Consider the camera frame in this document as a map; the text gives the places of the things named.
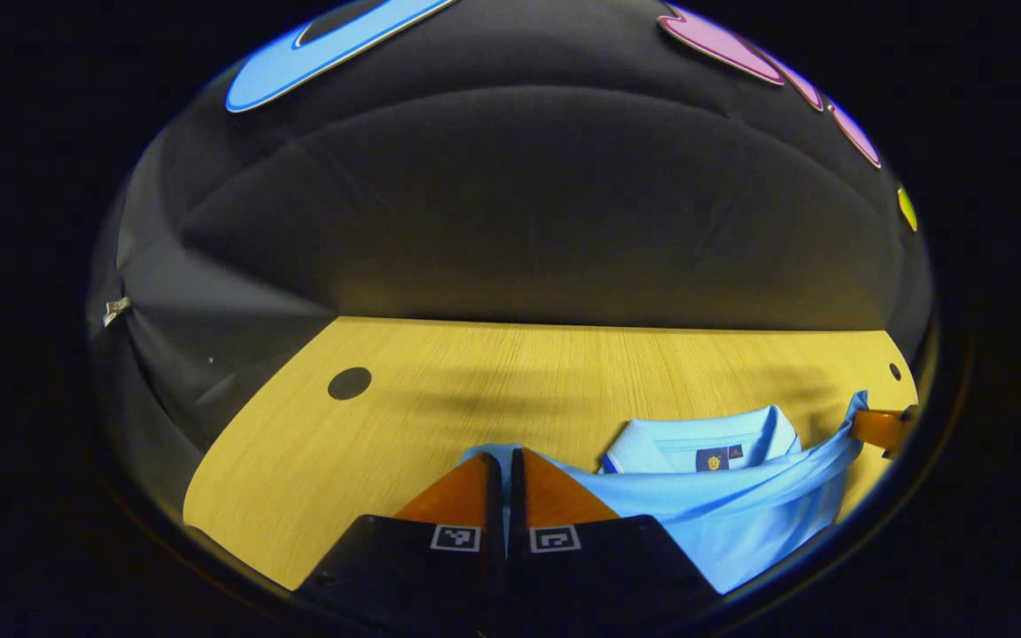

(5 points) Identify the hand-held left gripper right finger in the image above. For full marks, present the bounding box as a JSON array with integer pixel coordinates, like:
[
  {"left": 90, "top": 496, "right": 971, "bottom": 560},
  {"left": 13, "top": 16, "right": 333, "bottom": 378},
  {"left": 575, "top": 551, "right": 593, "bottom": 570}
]
[{"left": 507, "top": 447, "right": 726, "bottom": 638}]

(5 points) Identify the light blue T-shirt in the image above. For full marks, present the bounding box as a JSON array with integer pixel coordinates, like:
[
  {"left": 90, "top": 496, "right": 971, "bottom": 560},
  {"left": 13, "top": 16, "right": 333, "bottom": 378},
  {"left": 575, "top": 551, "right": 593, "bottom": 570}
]
[{"left": 460, "top": 390, "right": 871, "bottom": 596}]

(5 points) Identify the black backdrop cloth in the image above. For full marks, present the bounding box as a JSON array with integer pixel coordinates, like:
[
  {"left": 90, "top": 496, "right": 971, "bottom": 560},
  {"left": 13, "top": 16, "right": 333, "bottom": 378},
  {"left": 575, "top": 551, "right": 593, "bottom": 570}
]
[{"left": 88, "top": 0, "right": 935, "bottom": 524}]

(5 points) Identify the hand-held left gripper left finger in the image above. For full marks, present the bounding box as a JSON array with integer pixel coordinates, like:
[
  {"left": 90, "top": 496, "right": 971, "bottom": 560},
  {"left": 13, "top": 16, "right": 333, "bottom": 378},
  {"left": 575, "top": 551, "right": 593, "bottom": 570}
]
[{"left": 296, "top": 450, "right": 508, "bottom": 638}]

